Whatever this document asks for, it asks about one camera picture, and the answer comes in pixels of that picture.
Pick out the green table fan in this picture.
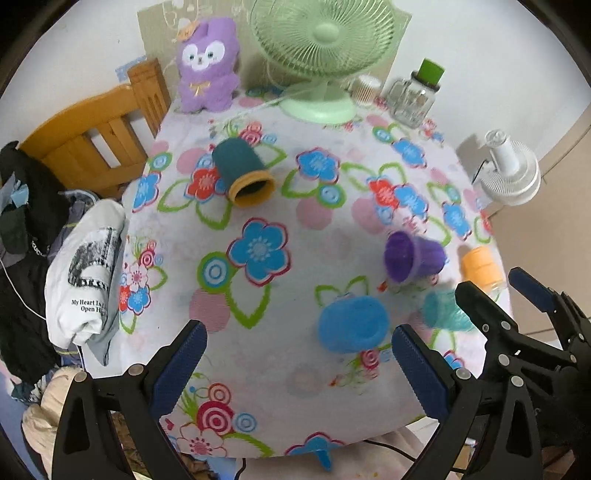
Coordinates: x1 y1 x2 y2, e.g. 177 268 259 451
249 0 397 125

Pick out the orange cup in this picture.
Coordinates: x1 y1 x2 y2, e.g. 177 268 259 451
460 246 504 295

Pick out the beige cloth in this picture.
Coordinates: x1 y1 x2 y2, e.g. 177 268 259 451
21 367 89 480

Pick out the dark teal cup yellow rim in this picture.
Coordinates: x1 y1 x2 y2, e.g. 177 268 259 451
211 138 277 209

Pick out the white table fan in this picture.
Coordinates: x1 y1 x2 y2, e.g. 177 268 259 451
475 130 541 208

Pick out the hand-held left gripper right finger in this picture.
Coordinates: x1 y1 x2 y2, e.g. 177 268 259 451
392 323 548 480

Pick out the glass jar green lid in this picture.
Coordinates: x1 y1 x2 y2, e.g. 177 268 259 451
385 58 447 129

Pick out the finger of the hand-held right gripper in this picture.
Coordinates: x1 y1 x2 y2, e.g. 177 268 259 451
454 280 574 380
509 266 591 354

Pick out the purple plush toy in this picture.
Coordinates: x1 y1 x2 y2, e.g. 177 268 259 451
177 17 242 114

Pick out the black cable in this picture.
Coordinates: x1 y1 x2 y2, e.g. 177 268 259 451
361 438 419 463

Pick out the blue cup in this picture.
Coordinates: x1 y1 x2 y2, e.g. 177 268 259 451
318 296 390 355

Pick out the small clear ribbed glass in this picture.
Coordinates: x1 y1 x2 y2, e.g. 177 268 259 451
349 74 383 108

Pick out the dark clothing pile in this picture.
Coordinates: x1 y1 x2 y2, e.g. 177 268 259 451
0 141 100 386

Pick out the cyan cup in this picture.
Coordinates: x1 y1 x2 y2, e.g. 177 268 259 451
422 289 474 332

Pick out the white printed t-shirt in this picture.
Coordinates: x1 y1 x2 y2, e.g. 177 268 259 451
45 199 130 366

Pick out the wooden chair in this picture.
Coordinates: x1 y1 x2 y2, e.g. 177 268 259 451
18 58 173 202

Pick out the purple cup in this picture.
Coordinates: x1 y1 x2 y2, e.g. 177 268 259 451
384 231 447 285

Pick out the floral tablecloth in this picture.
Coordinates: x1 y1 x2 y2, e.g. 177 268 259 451
117 90 514 462

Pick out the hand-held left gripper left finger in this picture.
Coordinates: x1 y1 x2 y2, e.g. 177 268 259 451
52 319 208 480

